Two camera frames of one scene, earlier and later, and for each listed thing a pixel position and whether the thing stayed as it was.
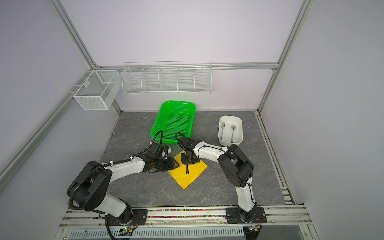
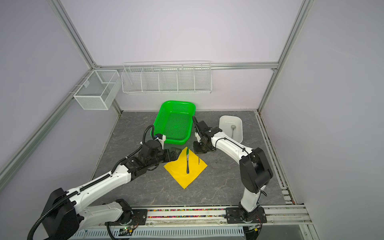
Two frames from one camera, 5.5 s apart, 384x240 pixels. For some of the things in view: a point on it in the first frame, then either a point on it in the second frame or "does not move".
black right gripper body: (186, 160) to (200, 148)
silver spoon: (233, 127) does not move
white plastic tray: (230, 130) does not move
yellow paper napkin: (179, 173) does not move
